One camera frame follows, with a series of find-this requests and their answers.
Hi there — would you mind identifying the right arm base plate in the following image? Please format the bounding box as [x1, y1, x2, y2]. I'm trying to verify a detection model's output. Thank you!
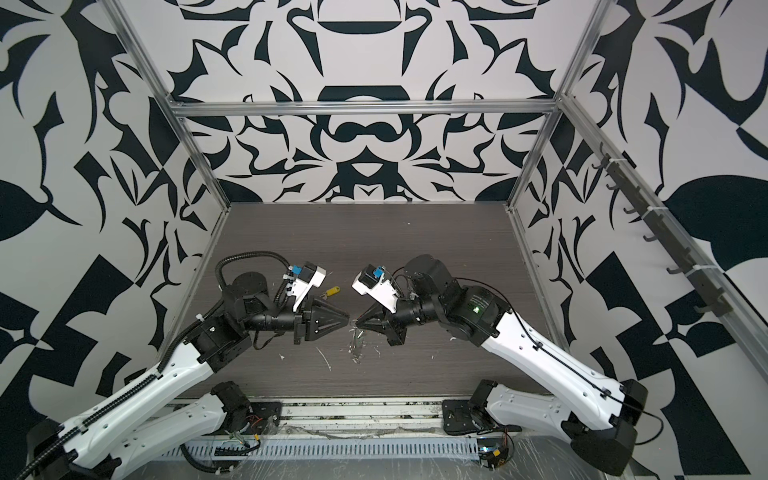
[441, 399, 523, 436]

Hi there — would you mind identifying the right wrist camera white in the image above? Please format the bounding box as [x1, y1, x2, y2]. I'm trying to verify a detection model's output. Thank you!
[352, 264, 401, 314]

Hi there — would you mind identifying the large wire keyring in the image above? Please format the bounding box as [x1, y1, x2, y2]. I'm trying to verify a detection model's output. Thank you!
[348, 327, 366, 364]

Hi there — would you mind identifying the small circuit board green led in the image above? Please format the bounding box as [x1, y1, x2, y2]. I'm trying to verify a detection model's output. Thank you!
[477, 435, 515, 470]

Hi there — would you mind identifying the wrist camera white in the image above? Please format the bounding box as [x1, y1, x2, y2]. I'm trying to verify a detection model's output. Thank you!
[283, 262, 327, 312]
[352, 264, 401, 314]

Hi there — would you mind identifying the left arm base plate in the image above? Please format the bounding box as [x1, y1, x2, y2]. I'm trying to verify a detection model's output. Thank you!
[239, 401, 283, 436]

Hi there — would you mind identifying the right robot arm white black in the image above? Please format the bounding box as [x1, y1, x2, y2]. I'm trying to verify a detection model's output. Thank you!
[352, 254, 648, 477]

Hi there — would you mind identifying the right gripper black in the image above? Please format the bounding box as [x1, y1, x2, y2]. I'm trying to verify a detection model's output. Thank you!
[356, 294, 449, 345]

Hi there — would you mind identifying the white slotted cable duct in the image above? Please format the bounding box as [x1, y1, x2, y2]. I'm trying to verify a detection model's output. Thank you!
[187, 437, 479, 461]

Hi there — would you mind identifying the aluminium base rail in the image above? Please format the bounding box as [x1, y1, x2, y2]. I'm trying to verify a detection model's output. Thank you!
[104, 394, 616, 442]

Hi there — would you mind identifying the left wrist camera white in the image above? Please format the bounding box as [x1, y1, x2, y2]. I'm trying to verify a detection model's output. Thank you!
[283, 262, 327, 312]

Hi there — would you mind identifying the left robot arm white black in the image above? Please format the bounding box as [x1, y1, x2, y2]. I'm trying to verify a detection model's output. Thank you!
[17, 272, 350, 479]

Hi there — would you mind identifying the black corrugated cable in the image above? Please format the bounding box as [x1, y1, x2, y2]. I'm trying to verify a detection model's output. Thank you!
[214, 250, 292, 292]

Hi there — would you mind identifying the wall hook rack dark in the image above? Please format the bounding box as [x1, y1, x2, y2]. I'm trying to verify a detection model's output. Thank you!
[594, 147, 733, 317]

